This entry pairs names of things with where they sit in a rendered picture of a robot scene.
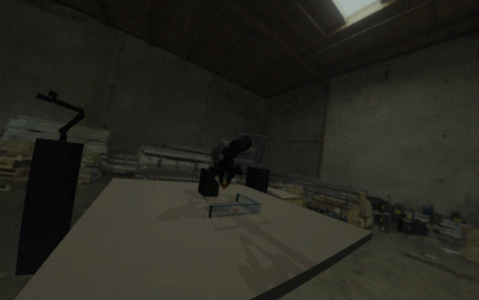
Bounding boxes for clear low glass walls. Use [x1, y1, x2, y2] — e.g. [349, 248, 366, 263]
[211, 194, 262, 218]

